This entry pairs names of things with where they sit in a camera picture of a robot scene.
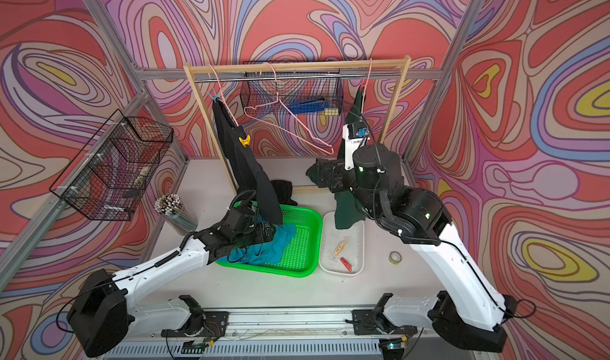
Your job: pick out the white plastic tray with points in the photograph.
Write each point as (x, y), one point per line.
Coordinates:
(342, 252)

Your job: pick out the black wire basket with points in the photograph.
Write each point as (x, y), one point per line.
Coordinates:
(108, 182)
(261, 95)

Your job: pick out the red clothespin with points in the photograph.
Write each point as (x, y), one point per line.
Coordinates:
(346, 264)

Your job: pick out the pine cone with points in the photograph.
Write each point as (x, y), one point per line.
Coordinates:
(169, 204)

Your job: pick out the blue stapler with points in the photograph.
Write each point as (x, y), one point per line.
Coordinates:
(308, 106)

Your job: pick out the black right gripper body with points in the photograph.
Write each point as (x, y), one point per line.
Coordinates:
(341, 180)

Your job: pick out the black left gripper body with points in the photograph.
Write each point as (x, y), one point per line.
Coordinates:
(253, 236)

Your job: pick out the yellow tape roll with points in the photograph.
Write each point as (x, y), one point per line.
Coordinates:
(395, 258)

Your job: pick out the dark green t-shirt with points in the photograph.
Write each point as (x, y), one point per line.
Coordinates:
(347, 212)

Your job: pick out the black wire basket back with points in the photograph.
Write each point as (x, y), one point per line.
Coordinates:
(261, 95)

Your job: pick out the metal rail base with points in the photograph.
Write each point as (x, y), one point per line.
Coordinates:
(346, 332)

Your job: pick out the teal clothespin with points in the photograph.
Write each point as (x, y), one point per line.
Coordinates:
(217, 96)

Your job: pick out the wooden clothes rack frame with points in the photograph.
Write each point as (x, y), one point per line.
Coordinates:
(323, 67)

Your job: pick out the green perforated plastic basket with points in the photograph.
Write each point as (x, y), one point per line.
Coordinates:
(300, 257)

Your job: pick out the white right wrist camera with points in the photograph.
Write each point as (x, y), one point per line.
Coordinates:
(354, 136)

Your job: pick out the black t-shirt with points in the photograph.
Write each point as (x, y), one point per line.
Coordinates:
(247, 171)

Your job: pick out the yellow clothespin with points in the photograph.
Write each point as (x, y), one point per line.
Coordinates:
(246, 141)

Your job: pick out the teal t-shirt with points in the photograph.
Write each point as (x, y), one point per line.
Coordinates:
(266, 253)

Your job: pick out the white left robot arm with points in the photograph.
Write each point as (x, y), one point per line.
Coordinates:
(108, 307)

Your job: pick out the black wire basket left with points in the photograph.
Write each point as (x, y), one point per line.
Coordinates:
(108, 182)

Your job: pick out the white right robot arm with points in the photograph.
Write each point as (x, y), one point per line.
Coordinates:
(468, 313)

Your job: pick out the wooden clothespin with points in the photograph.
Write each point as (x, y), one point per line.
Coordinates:
(339, 248)

